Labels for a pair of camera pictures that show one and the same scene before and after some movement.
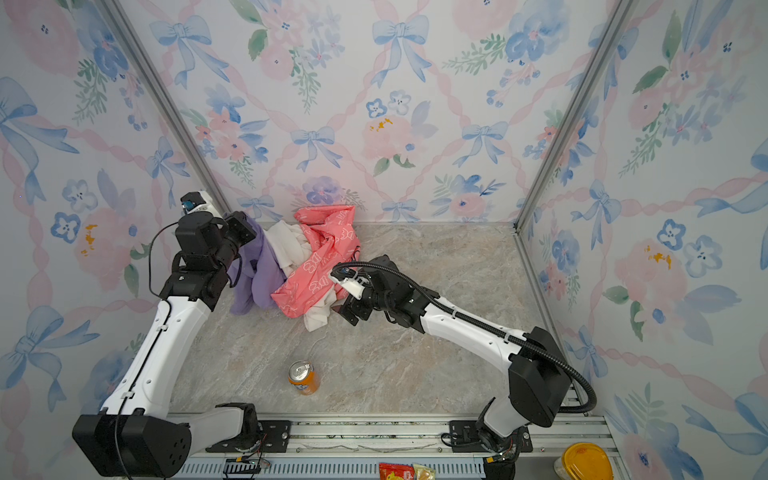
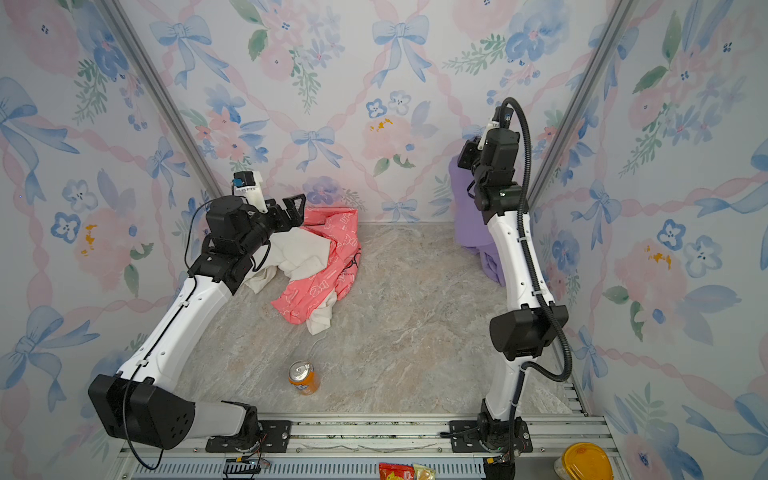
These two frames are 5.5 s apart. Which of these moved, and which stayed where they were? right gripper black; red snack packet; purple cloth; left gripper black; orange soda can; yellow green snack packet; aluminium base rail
Moved: right gripper black; purple cloth; left gripper black
Stayed: aluminium base rail; yellow green snack packet; orange soda can; red snack packet
